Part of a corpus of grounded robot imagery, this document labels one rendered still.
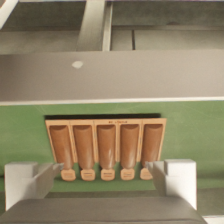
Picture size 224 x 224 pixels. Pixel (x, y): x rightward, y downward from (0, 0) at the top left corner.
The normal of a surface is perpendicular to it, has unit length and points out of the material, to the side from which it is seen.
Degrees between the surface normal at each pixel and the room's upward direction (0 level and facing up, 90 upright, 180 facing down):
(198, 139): 2
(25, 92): 90
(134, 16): 0
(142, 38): 90
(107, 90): 90
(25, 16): 0
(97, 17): 90
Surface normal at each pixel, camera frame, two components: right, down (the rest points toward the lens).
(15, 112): 0.01, 0.70
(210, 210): -0.02, -0.72
